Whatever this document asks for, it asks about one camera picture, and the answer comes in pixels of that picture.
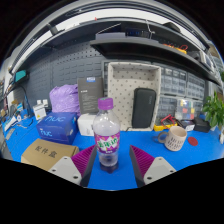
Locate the yellow multimeter with red leads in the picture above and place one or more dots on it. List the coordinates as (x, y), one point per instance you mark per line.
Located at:
(165, 126)

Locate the purple plastic bag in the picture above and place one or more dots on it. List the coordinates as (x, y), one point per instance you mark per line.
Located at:
(65, 99)

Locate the green potted plant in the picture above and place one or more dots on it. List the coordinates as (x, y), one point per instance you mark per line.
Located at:
(215, 111)

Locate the flat black box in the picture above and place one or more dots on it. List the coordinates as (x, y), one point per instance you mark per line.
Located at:
(202, 125)

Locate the black wall shelf unit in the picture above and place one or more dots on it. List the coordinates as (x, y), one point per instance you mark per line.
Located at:
(133, 48)

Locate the small white card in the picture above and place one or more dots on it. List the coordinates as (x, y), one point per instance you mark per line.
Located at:
(39, 112)

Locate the grey parts drawer cabinet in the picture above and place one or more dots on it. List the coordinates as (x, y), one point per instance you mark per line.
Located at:
(175, 83)

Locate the brown cardboard box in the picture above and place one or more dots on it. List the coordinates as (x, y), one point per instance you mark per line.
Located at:
(46, 153)

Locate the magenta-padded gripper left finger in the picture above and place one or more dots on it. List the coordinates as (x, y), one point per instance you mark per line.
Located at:
(66, 168)

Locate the white dotted tray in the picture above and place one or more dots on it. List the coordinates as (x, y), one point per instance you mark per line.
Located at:
(121, 90)

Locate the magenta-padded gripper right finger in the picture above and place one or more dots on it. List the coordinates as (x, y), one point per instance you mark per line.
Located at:
(156, 168)

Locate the clear box of coloured parts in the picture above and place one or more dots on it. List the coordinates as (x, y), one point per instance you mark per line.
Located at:
(185, 108)

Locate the dark grey upright box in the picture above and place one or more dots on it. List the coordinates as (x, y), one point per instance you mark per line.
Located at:
(90, 96)

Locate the purple-capped clear drink bottle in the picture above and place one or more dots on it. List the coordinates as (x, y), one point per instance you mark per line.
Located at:
(106, 140)

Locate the blue product box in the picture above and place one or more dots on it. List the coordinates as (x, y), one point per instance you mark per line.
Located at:
(56, 128)

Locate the black box with white label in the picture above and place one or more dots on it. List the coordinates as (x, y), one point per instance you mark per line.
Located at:
(186, 125)

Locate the small white box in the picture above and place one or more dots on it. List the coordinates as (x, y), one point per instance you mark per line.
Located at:
(86, 125)

